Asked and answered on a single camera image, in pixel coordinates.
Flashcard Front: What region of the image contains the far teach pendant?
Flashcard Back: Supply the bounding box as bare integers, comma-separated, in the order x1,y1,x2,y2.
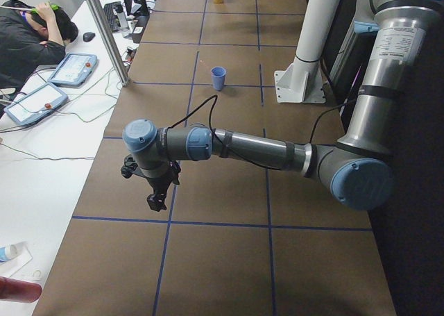
47,53,98,88

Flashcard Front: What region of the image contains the near teach pendant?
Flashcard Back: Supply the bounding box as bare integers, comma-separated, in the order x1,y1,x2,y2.
5,83,68,126

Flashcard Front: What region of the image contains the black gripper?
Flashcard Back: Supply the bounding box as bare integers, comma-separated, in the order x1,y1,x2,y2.
144,161,181,211

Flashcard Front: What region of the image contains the aluminium frame post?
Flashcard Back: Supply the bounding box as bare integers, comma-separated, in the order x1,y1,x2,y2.
86,0,130,87

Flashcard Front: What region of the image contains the teach pendant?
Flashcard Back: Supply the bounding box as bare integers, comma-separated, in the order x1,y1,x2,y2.
5,83,68,126
47,53,98,88

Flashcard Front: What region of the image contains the red cylinder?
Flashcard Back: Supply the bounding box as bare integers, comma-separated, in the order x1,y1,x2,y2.
1,277,42,303

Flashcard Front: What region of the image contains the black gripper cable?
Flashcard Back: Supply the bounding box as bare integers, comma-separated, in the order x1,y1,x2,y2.
162,94,358,171

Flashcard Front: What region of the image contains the person in black jacket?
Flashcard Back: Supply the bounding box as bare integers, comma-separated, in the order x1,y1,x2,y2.
1,0,78,92

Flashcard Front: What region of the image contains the white tube on table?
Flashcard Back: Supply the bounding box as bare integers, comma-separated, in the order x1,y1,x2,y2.
0,242,26,263

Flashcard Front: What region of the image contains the black keyboard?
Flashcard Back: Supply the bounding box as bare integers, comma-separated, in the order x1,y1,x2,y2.
103,1,121,33

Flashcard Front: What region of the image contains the blue ribbed cup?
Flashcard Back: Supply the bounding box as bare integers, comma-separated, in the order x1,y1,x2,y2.
211,66,227,91

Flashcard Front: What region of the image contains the white pedestal column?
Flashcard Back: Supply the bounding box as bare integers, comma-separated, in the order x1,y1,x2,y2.
274,0,340,104

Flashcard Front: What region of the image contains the black computer mouse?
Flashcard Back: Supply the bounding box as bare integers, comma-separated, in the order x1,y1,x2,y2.
83,32,96,42

